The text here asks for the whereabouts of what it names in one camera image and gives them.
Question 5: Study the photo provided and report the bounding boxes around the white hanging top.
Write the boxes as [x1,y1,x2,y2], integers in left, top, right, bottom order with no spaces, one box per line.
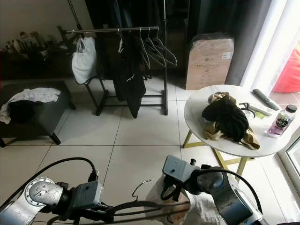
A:
[72,37,98,85]

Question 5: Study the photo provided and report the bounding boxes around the wrapped brown cardboard box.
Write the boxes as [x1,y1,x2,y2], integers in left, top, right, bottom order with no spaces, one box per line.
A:
[185,34,235,90]

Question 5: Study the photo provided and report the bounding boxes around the white waffle garment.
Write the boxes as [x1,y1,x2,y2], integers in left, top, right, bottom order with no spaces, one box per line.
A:
[143,176,221,225]

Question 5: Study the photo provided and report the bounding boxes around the dark wooden sideboard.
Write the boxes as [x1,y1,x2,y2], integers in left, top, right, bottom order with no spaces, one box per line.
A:
[0,45,113,80]

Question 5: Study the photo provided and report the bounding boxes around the dark grey curtain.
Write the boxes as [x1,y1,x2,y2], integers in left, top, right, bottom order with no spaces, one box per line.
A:
[185,0,272,86]

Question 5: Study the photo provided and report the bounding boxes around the round white table gold legs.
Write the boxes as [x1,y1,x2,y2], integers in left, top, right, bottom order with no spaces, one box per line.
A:
[182,85,300,176]

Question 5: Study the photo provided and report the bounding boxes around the tan crumpled garment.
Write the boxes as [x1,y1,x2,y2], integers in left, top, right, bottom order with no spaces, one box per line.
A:
[204,92,261,150]

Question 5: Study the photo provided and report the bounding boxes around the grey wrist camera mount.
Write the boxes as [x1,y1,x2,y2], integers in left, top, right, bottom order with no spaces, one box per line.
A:
[162,155,193,188]
[74,180,106,209]

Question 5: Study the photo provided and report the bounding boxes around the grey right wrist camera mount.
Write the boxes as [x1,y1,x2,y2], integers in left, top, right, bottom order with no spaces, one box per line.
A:
[162,155,193,188]

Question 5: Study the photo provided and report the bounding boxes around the black clothes rack silver rail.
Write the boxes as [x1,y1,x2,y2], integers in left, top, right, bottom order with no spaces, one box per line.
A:
[59,0,168,116]

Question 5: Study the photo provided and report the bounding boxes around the black scissors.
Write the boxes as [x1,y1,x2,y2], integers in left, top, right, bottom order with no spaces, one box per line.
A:
[239,102,258,118]

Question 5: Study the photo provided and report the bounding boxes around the black hanging shirt small logo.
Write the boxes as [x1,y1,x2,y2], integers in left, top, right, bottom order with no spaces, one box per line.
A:
[113,37,147,119]

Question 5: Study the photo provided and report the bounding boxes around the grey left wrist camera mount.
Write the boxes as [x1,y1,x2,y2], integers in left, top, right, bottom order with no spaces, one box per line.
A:
[74,180,106,209]

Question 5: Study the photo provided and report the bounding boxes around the dark grey remote control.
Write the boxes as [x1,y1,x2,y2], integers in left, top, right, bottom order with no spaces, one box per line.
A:
[252,89,281,111]

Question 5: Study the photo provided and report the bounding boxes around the red beanbag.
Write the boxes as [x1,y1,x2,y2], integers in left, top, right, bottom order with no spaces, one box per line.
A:
[272,49,300,93]

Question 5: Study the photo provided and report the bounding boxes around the white green packet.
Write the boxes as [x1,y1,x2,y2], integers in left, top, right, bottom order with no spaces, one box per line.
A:
[248,105,273,118]

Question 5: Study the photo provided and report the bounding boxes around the purple drink bottle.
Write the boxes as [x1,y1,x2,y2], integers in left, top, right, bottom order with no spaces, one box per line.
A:
[267,105,299,138]

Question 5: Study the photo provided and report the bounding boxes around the gold trophy ornament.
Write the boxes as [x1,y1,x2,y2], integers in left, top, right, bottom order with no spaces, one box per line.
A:
[29,31,42,46]

